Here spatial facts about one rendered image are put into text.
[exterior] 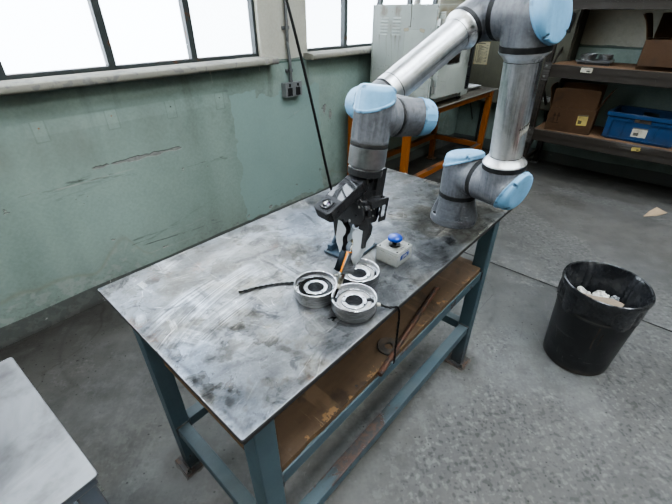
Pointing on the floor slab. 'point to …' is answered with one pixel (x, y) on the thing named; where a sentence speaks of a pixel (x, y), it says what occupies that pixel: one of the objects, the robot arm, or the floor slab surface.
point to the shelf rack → (625, 72)
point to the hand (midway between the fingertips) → (347, 257)
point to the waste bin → (594, 316)
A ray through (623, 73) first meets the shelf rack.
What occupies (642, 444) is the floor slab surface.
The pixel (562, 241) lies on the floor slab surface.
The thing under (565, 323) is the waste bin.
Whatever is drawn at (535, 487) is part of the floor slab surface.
